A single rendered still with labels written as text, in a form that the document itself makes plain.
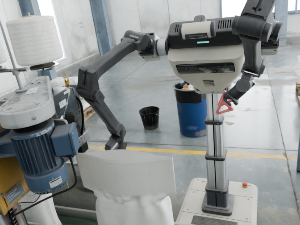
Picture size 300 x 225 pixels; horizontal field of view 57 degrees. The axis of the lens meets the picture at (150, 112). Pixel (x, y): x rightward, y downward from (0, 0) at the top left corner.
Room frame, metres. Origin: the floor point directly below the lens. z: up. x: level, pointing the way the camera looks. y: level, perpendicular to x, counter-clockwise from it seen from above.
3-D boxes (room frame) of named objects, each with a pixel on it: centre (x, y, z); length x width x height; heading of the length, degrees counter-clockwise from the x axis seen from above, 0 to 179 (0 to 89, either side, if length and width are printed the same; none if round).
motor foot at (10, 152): (0.91, 0.51, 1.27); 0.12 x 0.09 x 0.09; 159
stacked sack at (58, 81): (4.70, 1.35, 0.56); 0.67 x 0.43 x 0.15; 69
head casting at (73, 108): (1.36, 0.54, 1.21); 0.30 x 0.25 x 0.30; 69
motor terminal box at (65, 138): (0.92, 0.31, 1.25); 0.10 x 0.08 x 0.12; 4
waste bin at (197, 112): (3.34, -0.57, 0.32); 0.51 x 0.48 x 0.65; 159
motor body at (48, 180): (0.91, 0.42, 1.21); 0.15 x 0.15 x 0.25
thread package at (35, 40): (1.05, 0.37, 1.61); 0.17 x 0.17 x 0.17
